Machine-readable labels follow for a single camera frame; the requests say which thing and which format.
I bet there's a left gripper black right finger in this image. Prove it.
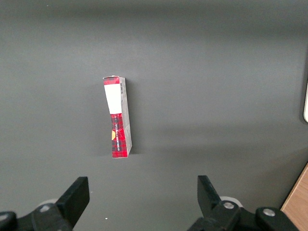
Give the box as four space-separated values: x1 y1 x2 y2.
187 175 299 231

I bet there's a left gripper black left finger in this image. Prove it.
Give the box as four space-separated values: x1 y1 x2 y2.
0 176 90 231

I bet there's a wooden drawer cabinet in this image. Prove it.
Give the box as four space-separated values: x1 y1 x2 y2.
280 162 308 231

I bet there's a red and grey carton box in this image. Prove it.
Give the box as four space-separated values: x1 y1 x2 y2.
103 75 133 160

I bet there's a beige rectangular tray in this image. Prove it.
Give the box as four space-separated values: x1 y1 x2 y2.
303 78 308 125

